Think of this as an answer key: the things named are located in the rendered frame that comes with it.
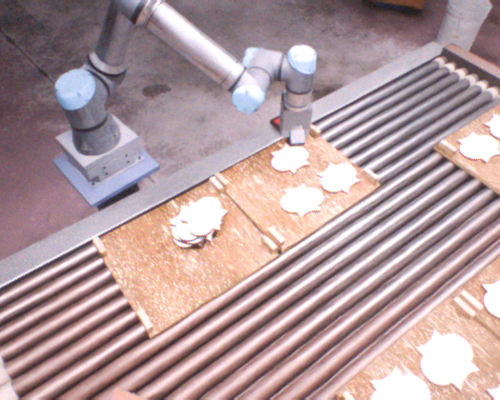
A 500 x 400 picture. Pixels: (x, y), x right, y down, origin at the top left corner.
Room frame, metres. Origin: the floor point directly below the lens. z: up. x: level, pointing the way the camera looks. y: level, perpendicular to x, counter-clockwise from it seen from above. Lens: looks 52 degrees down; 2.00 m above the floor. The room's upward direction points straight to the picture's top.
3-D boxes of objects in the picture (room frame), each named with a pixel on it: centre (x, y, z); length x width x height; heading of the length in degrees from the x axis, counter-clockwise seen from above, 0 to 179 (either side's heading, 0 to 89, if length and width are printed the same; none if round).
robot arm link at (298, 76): (1.03, -0.14, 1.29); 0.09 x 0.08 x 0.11; 73
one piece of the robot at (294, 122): (1.01, -0.15, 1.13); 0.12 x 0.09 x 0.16; 4
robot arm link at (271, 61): (1.04, -0.05, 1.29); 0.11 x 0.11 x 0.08; 73
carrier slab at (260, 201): (0.94, -0.16, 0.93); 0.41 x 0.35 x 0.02; 128
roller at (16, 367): (0.90, -0.17, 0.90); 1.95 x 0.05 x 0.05; 127
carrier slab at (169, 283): (0.68, 0.17, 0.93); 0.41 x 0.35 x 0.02; 126
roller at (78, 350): (0.86, -0.20, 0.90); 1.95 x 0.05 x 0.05; 127
